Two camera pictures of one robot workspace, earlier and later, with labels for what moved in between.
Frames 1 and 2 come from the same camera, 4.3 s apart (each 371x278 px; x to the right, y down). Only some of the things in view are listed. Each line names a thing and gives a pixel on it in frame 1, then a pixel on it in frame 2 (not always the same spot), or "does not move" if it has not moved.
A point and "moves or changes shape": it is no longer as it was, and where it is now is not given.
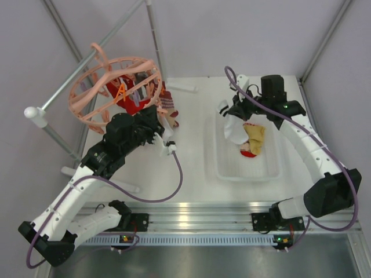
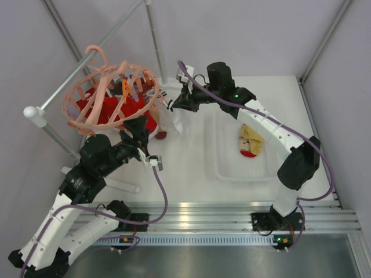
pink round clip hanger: [113, 87] moves or changes shape
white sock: [234, 129] → [178, 115]
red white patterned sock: [245, 150] does not move
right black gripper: [238, 109] → [186, 100]
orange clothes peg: [121, 90] → [126, 85]
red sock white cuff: [132, 103] → [98, 103]
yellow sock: [255, 134] does not move
